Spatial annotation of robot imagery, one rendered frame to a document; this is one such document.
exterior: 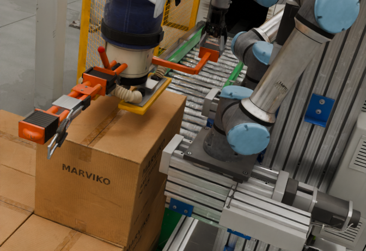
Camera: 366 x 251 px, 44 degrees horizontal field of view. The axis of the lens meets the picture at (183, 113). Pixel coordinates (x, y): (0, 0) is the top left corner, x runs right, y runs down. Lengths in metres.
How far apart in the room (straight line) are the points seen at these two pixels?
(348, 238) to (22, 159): 1.44
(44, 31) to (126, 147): 1.74
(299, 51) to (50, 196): 1.09
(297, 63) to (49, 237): 1.13
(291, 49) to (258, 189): 0.50
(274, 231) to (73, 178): 0.75
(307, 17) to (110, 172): 0.86
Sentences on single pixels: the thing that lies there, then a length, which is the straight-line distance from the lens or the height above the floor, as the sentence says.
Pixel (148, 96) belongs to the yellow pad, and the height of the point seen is 1.07.
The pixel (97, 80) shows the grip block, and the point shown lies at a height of 1.19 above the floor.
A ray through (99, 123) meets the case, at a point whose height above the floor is 0.94.
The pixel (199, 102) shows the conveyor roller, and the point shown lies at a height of 0.53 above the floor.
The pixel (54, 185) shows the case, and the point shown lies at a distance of 1.78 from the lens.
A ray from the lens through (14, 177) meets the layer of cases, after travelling 2.12.
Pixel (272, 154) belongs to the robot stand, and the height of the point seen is 1.01.
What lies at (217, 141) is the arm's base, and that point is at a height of 1.10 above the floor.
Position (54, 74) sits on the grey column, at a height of 0.43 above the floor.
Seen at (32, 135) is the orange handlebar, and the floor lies 1.18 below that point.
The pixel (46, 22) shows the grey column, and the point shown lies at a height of 0.79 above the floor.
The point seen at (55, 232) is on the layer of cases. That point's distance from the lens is 1.86.
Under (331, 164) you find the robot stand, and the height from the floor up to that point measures 1.05.
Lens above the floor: 1.84
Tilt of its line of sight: 28 degrees down
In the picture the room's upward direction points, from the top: 12 degrees clockwise
